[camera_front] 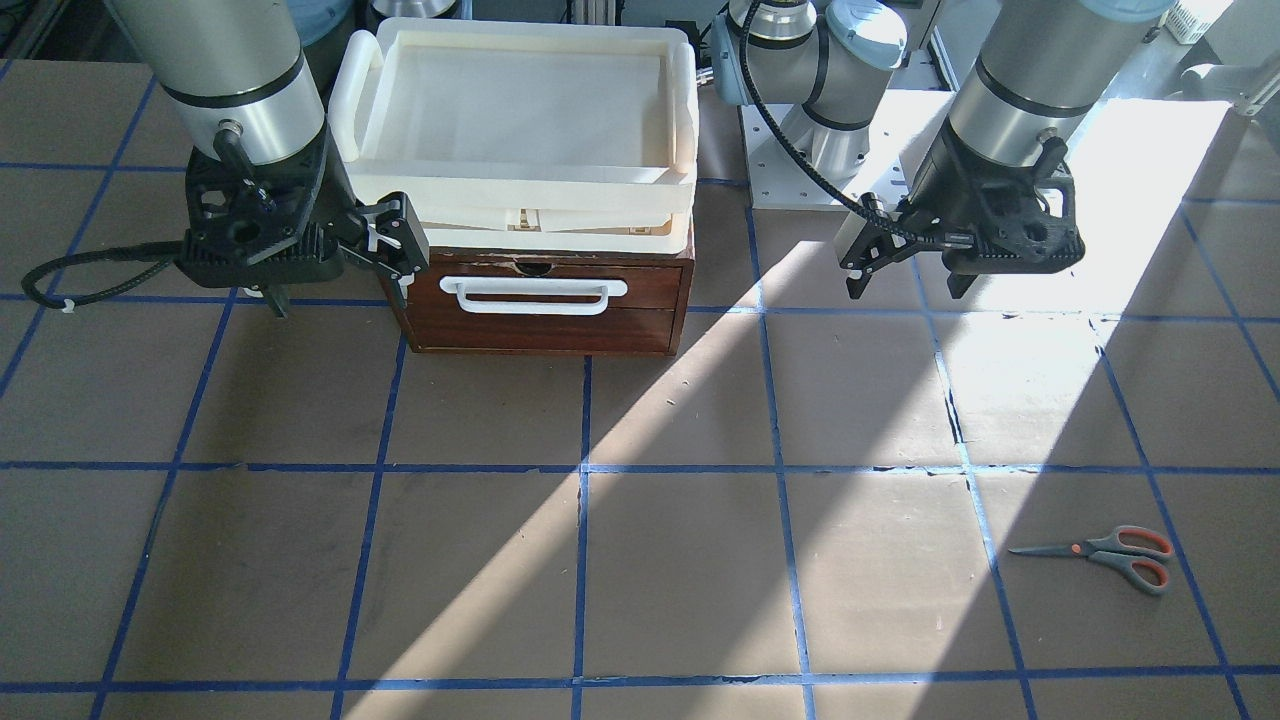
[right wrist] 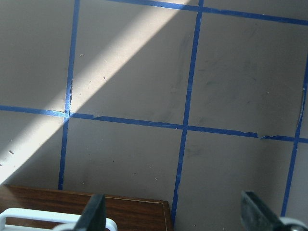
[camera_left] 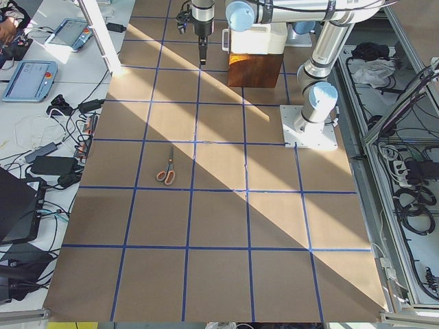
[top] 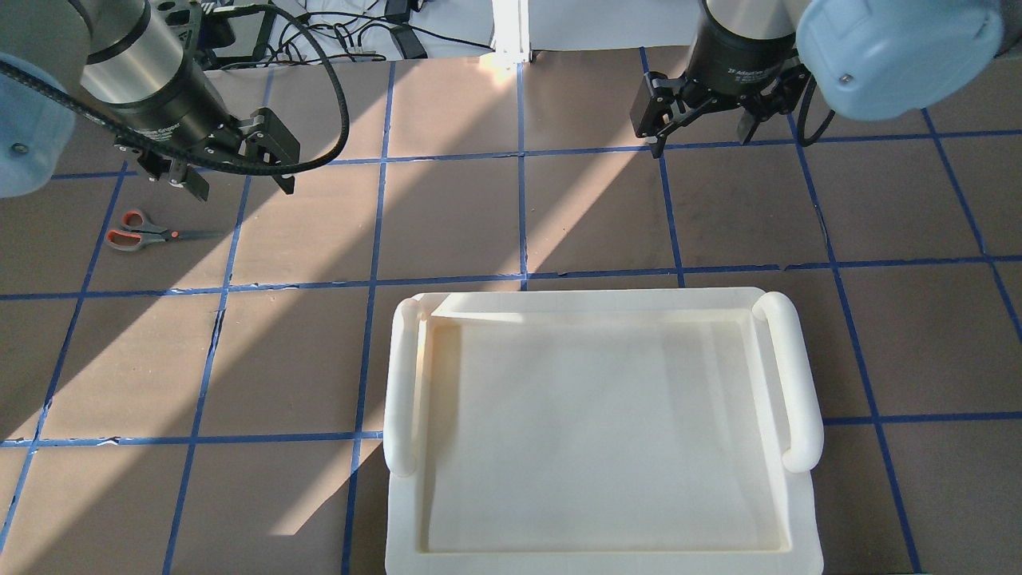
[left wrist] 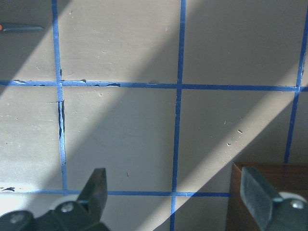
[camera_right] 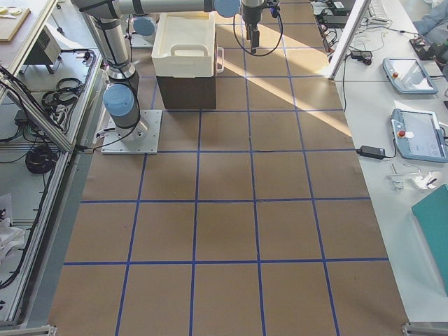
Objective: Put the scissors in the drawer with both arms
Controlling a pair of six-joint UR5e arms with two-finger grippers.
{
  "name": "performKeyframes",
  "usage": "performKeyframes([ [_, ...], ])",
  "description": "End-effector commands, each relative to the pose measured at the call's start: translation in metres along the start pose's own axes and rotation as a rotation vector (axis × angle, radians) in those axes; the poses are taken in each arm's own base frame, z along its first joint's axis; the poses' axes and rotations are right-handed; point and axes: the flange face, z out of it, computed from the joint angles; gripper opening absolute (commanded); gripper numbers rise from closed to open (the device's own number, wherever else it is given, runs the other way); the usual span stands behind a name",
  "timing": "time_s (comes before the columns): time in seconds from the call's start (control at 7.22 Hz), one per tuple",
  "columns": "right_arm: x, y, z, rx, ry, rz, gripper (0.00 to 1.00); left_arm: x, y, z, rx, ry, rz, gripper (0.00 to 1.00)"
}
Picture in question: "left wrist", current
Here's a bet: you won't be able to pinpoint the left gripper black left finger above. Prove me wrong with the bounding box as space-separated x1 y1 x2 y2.
77 168 107 231

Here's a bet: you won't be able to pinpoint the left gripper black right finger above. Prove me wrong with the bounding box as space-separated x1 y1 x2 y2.
240 167 282 231

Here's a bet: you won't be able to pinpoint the grey orange scissors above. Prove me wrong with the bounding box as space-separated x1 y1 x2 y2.
0 23 44 32

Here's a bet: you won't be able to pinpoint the dark wooden drawer cabinet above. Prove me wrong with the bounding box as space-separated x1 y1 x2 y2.
226 163 308 231

